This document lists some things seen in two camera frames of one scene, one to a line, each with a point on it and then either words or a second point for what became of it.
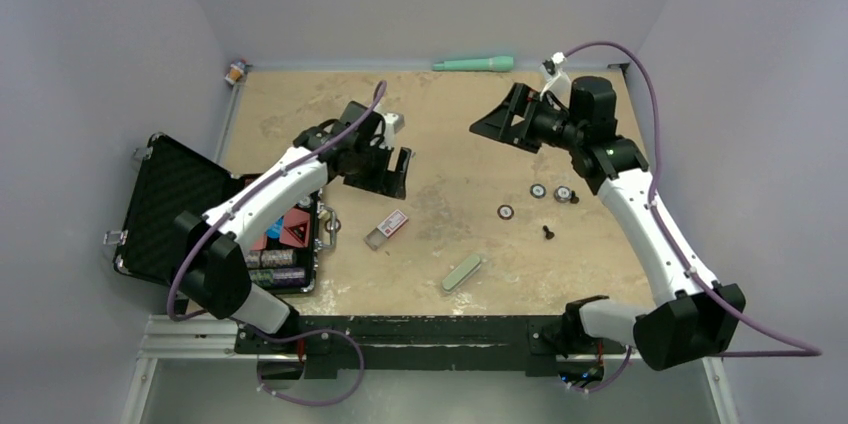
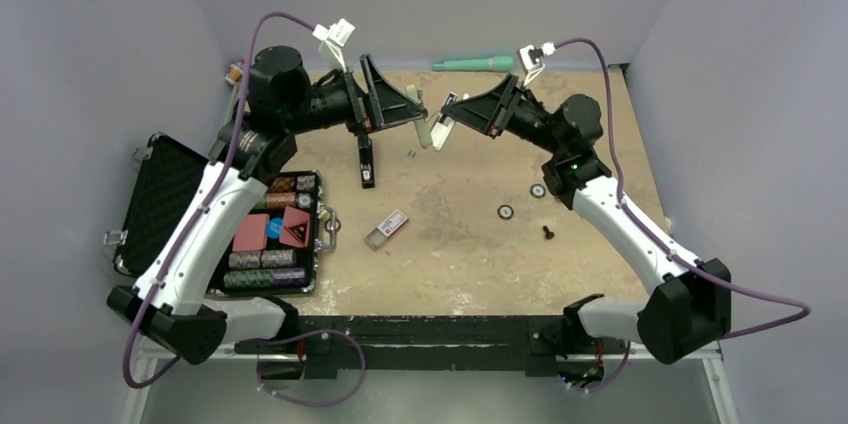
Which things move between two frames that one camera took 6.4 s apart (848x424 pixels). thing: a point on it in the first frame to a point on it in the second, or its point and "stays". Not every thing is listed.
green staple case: (461, 274) to (422, 127)
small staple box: (385, 229) stays
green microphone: (495, 63) stays
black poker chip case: (168, 179) stays
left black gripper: (386, 182) to (389, 106)
